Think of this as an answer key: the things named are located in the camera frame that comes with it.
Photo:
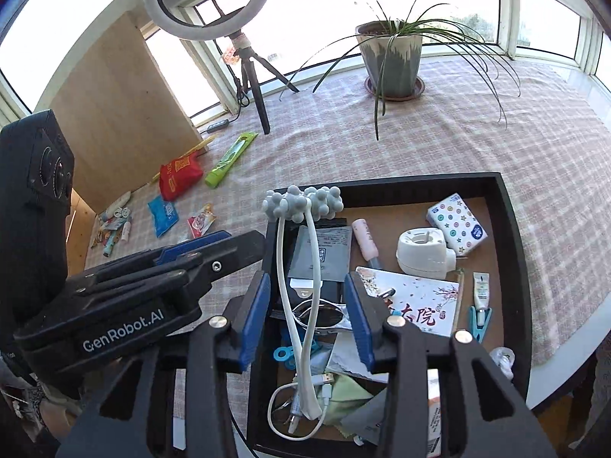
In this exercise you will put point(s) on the floral printed card pack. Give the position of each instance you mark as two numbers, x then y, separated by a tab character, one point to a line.
420	300

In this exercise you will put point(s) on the light green cleaning cloth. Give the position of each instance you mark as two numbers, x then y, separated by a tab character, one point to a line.
346	398

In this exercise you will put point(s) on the desktop with pink checked cloth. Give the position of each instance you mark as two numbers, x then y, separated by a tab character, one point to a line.
334	143

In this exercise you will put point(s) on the grey white neck massager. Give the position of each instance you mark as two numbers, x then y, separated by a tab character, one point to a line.
305	203

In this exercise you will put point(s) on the small white cream tube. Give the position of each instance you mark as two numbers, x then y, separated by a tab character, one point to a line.
481	288

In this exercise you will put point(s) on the pale pink tube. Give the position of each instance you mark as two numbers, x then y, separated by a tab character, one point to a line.
127	231
365	241

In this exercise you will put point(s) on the potted grass plant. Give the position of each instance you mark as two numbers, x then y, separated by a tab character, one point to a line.
389	62

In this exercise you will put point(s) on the white lotion tube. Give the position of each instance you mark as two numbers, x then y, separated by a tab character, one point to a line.
117	204

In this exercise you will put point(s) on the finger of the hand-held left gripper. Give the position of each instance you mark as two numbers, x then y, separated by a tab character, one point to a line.
229	257
191	245

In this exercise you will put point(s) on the person's left forearm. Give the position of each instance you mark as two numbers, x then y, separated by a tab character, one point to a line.
28	410

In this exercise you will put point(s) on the crumpled white paper sachet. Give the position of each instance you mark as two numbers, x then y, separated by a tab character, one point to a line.
348	358

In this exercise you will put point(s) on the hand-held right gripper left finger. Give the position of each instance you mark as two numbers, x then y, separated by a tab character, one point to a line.
257	315

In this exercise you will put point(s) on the dark sunglasses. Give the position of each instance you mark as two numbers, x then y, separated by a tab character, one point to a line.
329	317

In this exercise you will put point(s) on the black flat box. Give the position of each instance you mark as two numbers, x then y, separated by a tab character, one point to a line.
334	291

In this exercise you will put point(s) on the light wooden board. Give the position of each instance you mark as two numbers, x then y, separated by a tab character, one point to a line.
119	105

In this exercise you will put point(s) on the pine plank panel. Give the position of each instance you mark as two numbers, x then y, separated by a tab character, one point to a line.
81	229

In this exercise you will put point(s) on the teal plastic clip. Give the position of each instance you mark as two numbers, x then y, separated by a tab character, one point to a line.
479	324

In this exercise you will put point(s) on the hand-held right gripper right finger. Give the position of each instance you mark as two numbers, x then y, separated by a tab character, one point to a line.
358	319

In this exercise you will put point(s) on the small white plastic gadget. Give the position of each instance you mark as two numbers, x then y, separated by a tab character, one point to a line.
502	361

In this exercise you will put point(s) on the black tray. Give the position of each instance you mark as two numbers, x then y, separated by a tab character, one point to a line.
510	229

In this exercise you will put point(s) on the white round plastic device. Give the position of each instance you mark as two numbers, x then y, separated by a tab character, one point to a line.
422	253

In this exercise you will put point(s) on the teal hand cream tube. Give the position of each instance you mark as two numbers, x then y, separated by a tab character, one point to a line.
110	243

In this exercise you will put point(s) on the dotted pocket tissue pack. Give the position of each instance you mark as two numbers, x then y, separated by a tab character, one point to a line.
456	222

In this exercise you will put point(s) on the red white creamer sachet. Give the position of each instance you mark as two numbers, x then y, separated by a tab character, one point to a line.
201	222

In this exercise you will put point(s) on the white orange tissue pack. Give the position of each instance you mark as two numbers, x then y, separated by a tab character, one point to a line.
434	415

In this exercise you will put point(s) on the large grey pouch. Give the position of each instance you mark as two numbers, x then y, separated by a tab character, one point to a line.
363	415

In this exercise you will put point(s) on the grey striped sachet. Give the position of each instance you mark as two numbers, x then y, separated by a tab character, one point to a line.
329	253

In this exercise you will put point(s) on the green tube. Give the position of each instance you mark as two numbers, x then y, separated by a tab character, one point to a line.
229	160

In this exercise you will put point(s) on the red snack bag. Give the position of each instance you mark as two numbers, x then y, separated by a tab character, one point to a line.
179	176

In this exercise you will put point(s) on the brown plant saucer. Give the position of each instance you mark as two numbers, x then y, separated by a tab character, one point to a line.
417	93

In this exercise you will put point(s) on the black tripod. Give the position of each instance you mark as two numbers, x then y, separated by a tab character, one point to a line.
255	86

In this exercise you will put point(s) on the light blue plastic clip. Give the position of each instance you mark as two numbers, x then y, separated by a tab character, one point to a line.
284	354

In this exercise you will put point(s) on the blue snack packet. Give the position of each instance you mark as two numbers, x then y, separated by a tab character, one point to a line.
162	217

